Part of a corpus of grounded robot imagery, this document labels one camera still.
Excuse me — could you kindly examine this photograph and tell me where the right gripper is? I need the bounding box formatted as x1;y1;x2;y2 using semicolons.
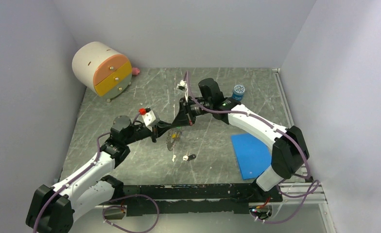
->
171;96;212;128

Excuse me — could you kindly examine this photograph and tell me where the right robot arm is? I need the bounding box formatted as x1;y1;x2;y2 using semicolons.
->
172;75;310;201

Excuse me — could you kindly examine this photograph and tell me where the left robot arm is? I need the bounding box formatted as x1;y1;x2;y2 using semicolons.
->
25;115;175;233

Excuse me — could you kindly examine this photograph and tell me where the black white key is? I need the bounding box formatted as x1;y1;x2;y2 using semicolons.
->
182;154;196;161

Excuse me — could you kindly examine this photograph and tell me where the blue small jar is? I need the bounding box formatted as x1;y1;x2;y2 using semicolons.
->
231;84;245;101

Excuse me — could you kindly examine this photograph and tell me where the pink small object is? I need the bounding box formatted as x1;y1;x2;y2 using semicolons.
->
132;67;140;76

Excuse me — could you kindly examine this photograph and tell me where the round mini drawer cabinet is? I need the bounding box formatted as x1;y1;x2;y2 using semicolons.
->
71;42;133;101

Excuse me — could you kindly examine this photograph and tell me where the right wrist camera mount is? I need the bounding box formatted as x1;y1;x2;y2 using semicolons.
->
176;80;189;102

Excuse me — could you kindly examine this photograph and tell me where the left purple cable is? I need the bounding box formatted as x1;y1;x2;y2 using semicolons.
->
33;111;160;233

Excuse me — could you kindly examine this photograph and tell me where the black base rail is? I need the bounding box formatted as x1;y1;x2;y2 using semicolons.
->
105;183;283;216

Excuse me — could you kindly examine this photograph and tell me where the side aluminium rail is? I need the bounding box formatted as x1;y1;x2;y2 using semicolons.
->
272;68;294;128

